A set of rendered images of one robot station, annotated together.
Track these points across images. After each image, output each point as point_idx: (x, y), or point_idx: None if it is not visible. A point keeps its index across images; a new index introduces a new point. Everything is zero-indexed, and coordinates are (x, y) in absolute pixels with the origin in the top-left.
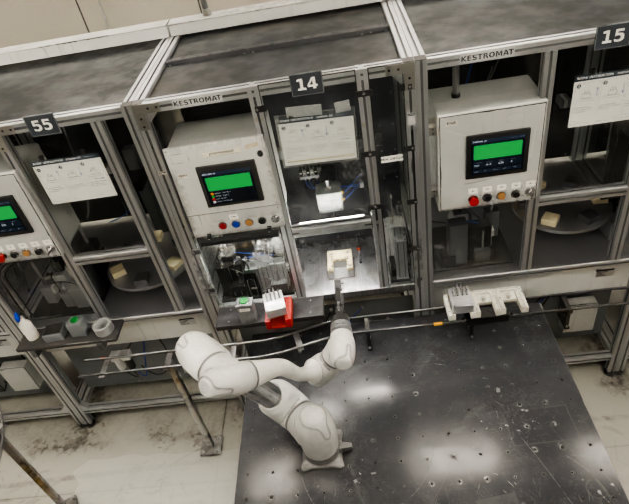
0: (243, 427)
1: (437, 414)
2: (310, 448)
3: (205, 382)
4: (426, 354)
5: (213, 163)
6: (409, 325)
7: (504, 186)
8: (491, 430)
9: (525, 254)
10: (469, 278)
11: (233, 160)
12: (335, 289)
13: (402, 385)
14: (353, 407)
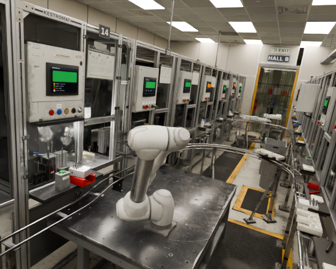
0: (110, 247)
1: (174, 194)
2: (170, 212)
3: (185, 130)
4: None
5: (56, 62)
6: (124, 180)
7: (149, 102)
8: (192, 189)
9: None
10: None
11: (68, 63)
12: (126, 140)
13: (151, 194)
14: None
